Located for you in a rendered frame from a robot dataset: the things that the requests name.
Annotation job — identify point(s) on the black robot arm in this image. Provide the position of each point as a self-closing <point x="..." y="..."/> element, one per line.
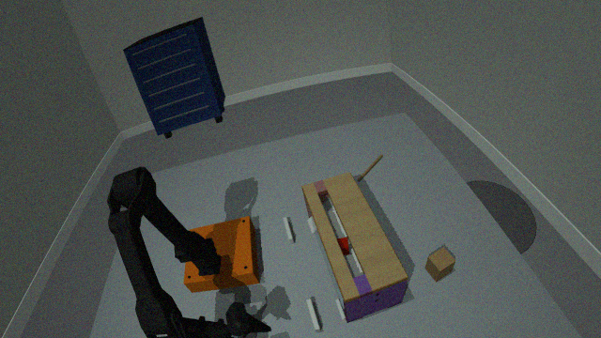
<point x="156" y="310"/>

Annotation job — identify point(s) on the brown thin rod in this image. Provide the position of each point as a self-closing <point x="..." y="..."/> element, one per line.
<point x="367" y="171"/>

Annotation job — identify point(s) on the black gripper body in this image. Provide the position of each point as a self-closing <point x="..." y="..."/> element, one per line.
<point x="237" y="323"/>

